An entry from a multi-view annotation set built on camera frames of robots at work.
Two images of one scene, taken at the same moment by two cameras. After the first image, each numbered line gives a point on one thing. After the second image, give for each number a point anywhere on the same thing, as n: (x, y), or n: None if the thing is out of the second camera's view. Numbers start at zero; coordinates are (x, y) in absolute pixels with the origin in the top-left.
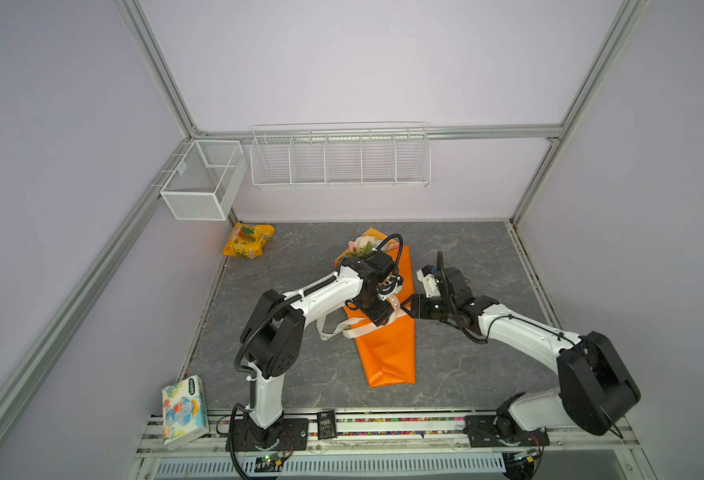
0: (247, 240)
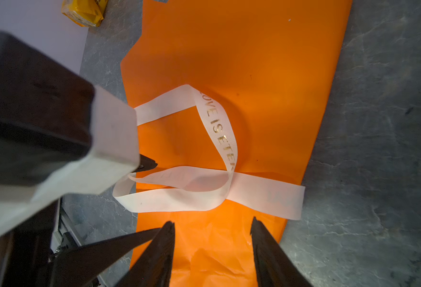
0: (85, 12)
